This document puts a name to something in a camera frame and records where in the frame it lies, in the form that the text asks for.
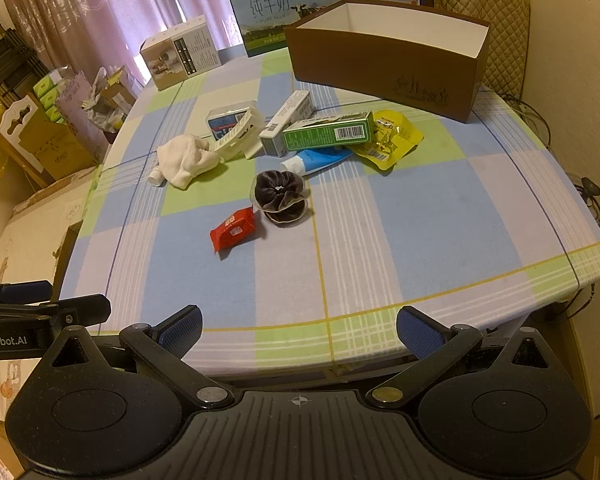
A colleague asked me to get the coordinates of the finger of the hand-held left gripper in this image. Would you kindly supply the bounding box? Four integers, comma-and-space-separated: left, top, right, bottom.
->
0, 294, 112, 335
0, 281, 54, 307

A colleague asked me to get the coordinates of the pink curtain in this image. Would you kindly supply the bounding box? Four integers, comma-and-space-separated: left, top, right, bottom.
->
0, 0, 333, 92

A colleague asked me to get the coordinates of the blue and white small box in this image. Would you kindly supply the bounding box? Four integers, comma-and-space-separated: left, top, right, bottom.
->
206, 107, 253, 140

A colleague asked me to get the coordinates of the white slim box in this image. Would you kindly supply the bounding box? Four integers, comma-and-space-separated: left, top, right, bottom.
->
258, 90, 315, 157

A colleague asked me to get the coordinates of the green box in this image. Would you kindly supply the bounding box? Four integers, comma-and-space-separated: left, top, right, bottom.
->
282, 110, 375, 153

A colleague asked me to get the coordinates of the brown cardboard piece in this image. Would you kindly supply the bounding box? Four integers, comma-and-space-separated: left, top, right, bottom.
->
54, 221, 84, 287

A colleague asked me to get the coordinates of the blue and white tube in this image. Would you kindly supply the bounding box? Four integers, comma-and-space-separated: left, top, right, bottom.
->
280, 146, 355, 177

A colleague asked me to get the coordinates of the black step ladder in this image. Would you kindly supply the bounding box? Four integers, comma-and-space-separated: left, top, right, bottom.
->
0, 12, 47, 92

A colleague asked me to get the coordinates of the brown cardboard box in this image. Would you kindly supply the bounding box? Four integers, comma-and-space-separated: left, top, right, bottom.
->
284, 0, 492, 124

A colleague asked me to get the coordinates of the white cloth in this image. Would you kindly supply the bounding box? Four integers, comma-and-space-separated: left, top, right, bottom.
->
157, 135, 222, 191

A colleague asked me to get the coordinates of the chair with quilted cover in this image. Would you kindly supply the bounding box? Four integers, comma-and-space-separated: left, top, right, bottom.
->
422, 0, 531, 100

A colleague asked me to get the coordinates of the purple gift bag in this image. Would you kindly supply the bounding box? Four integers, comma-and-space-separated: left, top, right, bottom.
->
55, 72, 94, 126

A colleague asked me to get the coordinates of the white appliance box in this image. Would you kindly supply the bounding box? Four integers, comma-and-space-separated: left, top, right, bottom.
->
140, 15, 222, 92

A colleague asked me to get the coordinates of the open carton with clutter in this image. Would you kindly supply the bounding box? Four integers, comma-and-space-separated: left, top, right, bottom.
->
82, 65, 137, 134

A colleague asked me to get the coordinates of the white plastic holder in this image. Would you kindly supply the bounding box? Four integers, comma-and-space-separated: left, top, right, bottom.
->
207, 101, 267, 162

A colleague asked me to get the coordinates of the white wooden cutout board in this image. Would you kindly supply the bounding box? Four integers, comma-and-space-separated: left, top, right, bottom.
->
0, 94, 47, 162

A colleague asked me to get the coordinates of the tangle of cables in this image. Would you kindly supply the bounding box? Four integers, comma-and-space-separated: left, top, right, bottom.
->
500, 89, 552, 147

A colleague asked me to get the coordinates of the light blue milk carton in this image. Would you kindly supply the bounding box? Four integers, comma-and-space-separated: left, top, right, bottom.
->
226, 0, 345, 58

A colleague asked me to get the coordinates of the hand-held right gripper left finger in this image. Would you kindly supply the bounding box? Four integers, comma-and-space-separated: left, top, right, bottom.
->
40, 304, 236, 409

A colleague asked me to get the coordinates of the red packet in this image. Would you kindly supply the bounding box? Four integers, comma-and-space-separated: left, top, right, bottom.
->
210, 207, 257, 253

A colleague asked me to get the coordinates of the closed brown cardboard carton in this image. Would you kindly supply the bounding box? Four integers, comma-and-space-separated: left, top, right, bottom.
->
0, 105, 97, 182

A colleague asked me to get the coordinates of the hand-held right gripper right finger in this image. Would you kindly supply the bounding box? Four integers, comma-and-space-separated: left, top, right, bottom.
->
365, 305, 561, 409

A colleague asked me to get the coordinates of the black cable with clip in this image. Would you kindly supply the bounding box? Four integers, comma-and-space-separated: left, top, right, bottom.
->
565, 170, 600, 233

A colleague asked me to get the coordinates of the yellow snack packet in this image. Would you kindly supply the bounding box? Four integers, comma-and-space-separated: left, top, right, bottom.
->
352, 110, 425, 174

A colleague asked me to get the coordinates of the dark scrunchie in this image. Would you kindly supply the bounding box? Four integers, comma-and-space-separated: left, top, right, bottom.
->
250, 170, 311, 225

